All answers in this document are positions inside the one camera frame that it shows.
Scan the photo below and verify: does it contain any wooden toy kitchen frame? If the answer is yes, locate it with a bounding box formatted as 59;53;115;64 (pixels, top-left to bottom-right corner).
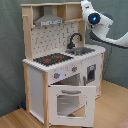
22;2;105;128

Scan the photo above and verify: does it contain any right grey stove knob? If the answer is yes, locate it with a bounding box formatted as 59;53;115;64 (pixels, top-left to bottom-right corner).
72;66;78;72

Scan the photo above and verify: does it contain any grey toy sink basin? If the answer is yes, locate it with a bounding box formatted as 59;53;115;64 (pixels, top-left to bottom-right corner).
66;47;94;56

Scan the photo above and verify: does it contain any black toy stovetop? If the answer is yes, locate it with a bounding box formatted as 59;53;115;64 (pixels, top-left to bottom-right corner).
34;53;71;66

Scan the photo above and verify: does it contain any left grey stove knob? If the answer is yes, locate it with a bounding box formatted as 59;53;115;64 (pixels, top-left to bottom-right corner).
54;73;60;79

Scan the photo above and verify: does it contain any black toy faucet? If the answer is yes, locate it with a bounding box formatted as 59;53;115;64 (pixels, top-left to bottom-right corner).
67;33;82;49

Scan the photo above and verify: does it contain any grey range hood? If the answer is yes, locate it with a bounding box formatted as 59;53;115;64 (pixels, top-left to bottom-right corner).
35;6;64;27

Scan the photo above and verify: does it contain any white oven door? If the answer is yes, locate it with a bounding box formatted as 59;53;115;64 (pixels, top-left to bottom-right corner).
49;85;96;127

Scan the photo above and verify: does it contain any grey stove knob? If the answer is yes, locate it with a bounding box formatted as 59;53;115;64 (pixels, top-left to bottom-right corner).
72;66;78;72
54;73;60;79

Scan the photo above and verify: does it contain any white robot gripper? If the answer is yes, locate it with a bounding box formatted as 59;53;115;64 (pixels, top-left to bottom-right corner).
81;0;93;15

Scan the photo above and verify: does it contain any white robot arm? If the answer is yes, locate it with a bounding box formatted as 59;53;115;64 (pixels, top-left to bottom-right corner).
81;0;128;48

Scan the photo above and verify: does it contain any grey ice dispenser panel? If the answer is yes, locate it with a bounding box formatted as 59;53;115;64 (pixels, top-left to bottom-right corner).
87;65;96;83

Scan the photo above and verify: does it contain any grey cabinet door handle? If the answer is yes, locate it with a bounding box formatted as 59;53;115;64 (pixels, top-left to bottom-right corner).
83;76;87;86

